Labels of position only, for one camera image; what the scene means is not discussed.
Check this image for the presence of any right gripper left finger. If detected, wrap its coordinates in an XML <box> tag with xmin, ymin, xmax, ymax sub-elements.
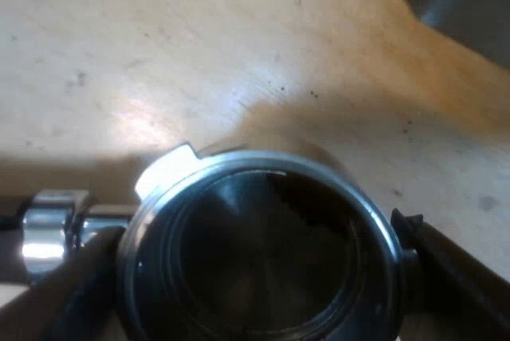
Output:
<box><xmin>0</xmin><ymin>225</ymin><xmax>128</xmax><ymax>341</ymax></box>

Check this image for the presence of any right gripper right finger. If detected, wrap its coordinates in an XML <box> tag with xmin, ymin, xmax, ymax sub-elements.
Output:
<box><xmin>390</xmin><ymin>208</ymin><xmax>510</xmax><ymax>341</ymax></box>

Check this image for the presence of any filter holder with red-ended handle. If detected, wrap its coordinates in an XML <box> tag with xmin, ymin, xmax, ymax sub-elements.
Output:
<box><xmin>0</xmin><ymin>142</ymin><xmax>419</xmax><ymax>341</ymax></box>

